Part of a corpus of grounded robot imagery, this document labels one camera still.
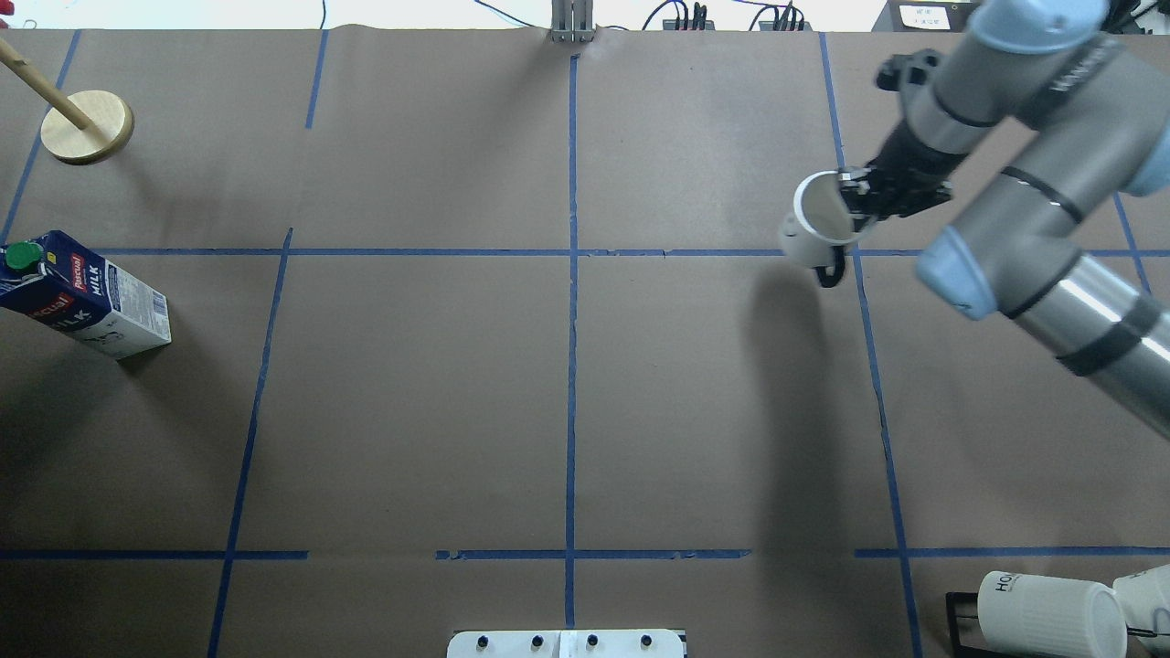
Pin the wooden mug tree stand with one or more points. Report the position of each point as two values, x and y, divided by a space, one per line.
82 128

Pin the white ribbed mug far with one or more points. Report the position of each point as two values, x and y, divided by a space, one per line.
1144 599

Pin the white ribbed mug near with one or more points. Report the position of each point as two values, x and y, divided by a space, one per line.
1015 588

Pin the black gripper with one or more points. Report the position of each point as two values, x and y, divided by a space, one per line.
917 157

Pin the black wire mug rack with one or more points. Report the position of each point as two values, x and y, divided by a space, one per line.
960 621

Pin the white ribbed mug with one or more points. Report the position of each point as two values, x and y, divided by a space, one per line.
1144 599
1015 588

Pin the white mug with black handle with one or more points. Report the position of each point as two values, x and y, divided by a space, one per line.
820 228

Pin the black box with label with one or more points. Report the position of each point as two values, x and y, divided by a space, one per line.
924 16

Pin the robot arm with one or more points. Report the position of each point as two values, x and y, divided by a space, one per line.
1098 115

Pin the blue white milk carton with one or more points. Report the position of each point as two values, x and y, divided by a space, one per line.
58 282

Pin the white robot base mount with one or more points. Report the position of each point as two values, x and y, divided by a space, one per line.
637 642

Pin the aluminium frame post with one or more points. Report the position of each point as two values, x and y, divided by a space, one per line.
572 21

